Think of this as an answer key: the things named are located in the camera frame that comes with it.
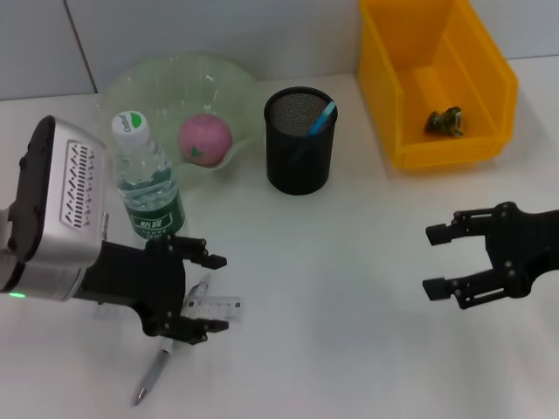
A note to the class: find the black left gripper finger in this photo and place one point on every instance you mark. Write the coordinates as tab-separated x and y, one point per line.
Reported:
201	253
196	329

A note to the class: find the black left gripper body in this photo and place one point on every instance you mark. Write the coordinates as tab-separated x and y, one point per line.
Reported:
131	279

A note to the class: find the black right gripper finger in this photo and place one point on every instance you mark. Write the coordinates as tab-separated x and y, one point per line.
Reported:
463	227
471	288

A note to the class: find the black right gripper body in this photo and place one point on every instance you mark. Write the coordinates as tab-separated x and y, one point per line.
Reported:
524	249

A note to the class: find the clear plastic ruler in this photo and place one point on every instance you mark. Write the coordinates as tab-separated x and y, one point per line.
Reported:
218	307

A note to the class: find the clear water bottle green label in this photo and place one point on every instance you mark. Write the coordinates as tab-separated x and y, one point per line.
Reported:
150	196

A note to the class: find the pink peach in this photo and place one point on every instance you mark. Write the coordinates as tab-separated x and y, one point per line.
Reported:
205	137

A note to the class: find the blue pen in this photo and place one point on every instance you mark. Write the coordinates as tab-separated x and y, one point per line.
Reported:
322	118

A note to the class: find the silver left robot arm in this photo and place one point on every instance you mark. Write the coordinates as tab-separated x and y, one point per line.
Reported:
43	279

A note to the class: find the grey ballpoint pen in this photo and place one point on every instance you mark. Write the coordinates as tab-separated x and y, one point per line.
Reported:
153	371

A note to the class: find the black mesh pen cup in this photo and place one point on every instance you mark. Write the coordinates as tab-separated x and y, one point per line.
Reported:
299	170

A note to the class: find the green glass fruit plate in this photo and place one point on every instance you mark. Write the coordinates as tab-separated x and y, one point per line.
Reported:
174	83

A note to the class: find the yellow plastic bin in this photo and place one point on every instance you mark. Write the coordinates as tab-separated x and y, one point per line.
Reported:
406	65

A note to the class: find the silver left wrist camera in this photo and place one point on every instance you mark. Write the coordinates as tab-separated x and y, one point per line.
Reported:
65	192

